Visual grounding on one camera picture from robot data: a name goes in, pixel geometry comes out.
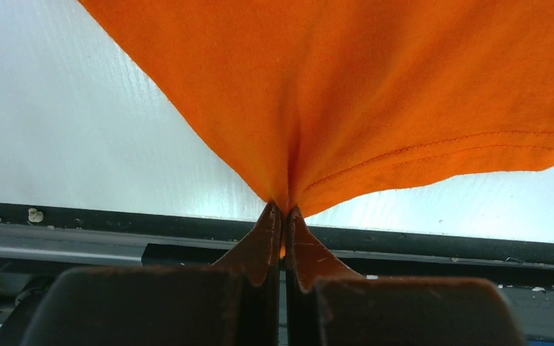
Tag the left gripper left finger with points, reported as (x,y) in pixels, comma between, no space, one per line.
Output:
(233,301)

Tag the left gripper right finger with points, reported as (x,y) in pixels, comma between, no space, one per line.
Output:
(328,303)

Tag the orange t shirt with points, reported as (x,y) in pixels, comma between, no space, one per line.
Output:
(313,103)

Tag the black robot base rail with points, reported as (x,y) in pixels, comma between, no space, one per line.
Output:
(65,237)

